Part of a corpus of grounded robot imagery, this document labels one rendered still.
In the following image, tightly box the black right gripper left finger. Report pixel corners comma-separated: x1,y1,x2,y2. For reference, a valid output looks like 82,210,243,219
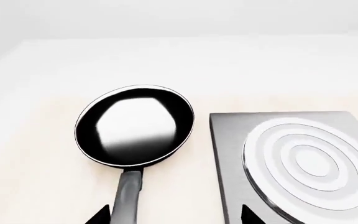
85,203,111,224

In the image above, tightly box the black frying pan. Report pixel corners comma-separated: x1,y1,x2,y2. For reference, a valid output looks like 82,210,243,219
73,84,195,224

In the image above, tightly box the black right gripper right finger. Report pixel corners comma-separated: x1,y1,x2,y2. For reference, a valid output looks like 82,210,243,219
241,203,266,224

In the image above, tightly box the grey square electric stove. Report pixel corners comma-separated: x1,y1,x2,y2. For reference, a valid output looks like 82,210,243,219
209,110,358,224

